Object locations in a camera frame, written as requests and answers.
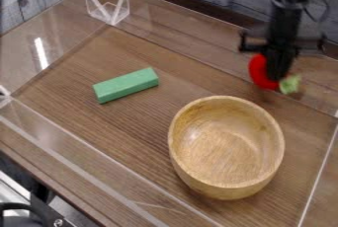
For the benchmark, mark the red felt strawberry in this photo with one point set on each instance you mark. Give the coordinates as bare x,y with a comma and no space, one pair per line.
286,86

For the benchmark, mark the clear acrylic tray walls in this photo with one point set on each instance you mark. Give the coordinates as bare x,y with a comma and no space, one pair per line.
101,153

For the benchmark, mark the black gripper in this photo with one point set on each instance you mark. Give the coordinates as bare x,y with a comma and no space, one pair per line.
280,34

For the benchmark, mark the wooden bowl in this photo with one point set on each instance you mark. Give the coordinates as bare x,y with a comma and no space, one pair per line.
226,147

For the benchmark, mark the black table mount bracket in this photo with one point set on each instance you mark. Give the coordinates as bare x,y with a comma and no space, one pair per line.
45,214

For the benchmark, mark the green rectangular block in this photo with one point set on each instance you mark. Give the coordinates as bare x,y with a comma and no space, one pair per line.
125,85

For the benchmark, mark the clear acrylic corner bracket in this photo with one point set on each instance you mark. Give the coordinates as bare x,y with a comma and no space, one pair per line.
108,13

